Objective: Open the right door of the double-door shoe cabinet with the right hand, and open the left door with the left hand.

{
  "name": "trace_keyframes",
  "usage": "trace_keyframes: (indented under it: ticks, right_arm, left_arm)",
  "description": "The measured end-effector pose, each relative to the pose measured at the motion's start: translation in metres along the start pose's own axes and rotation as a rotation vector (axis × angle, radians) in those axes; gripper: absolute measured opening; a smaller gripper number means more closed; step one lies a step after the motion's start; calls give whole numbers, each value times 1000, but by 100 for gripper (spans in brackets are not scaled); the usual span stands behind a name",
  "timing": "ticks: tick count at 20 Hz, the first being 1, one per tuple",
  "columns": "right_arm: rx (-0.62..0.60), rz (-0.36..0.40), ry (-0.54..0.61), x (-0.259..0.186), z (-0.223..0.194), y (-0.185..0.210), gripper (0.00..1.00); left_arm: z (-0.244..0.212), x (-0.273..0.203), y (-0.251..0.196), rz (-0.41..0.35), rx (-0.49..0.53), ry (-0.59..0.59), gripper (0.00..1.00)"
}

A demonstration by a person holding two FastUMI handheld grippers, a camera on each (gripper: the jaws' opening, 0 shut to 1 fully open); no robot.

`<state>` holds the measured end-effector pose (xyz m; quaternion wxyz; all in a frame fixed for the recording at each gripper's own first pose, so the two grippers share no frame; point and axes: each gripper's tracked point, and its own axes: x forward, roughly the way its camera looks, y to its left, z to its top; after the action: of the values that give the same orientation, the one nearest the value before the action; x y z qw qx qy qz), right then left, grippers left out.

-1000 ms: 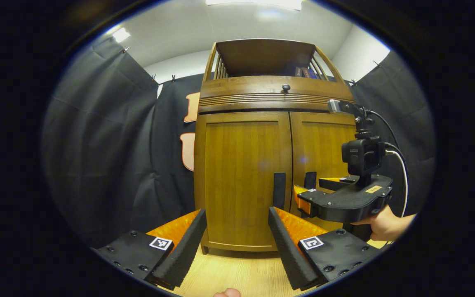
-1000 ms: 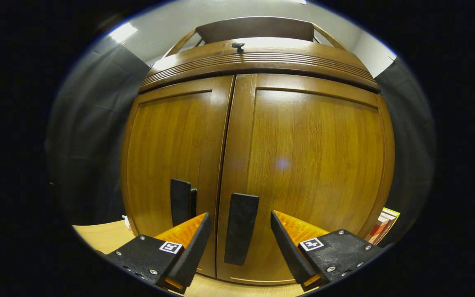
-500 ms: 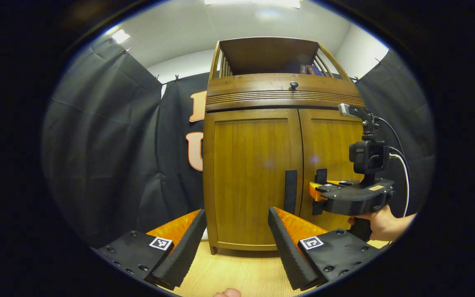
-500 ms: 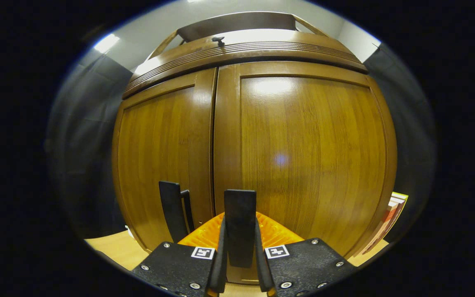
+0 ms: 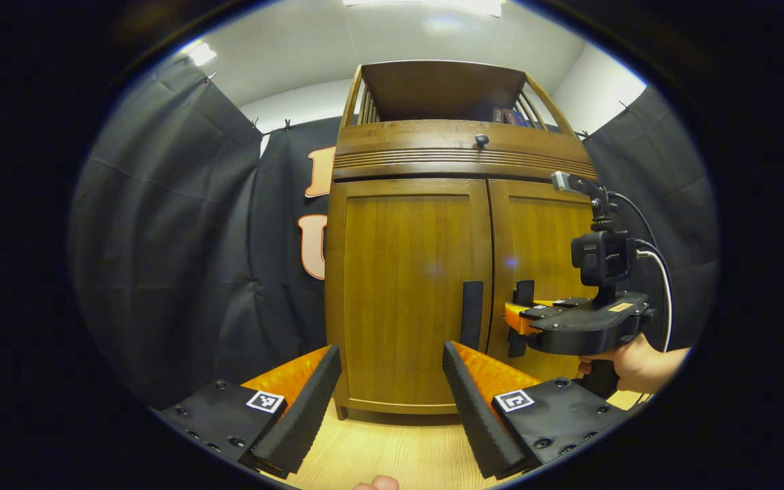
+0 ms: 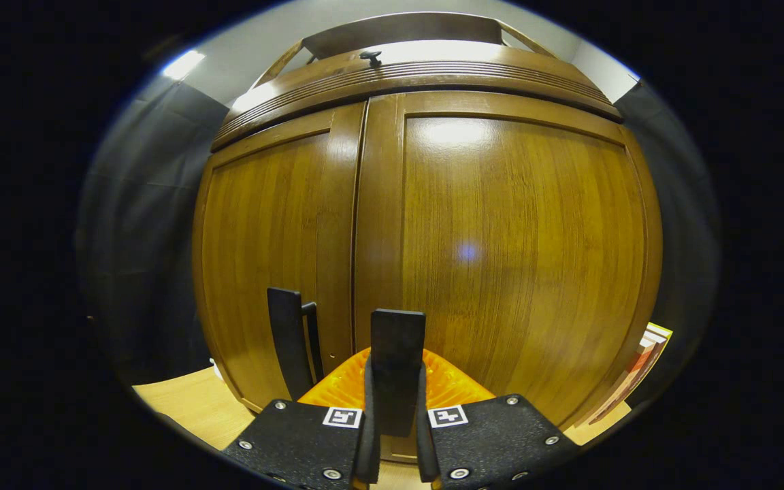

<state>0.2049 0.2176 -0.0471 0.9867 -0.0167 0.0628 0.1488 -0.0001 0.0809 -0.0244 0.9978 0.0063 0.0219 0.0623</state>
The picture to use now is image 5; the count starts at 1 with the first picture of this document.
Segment black backdrop cloth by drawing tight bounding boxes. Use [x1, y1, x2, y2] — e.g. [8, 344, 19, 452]
[69, 54, 719, 409]

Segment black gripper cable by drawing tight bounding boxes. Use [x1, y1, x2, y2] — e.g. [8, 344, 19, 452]
[608, 192, 673, 300]

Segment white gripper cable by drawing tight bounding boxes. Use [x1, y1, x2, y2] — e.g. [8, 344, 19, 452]
[636, 249, 673, 353]

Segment wooden cabinet drawer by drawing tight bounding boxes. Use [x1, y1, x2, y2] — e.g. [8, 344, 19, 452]
[332, 120, 598, 182]

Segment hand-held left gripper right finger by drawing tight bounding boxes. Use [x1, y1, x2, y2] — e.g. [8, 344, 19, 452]
[442, 340, 631, 480]

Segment wooden double-door shoe cabinet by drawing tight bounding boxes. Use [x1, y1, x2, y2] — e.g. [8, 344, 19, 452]
[324, 60, 600, 421]

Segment large ceiling light panel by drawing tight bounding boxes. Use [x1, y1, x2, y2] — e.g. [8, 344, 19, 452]
[341, 0, 505, 18]

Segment wooden cabinet door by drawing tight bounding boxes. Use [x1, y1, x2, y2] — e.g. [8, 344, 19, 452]
[327, 178, 495, 414]
[487, 180, 600, 382]

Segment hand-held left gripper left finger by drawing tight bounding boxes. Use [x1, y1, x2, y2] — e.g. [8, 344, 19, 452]
[154, 344, 342, 480]

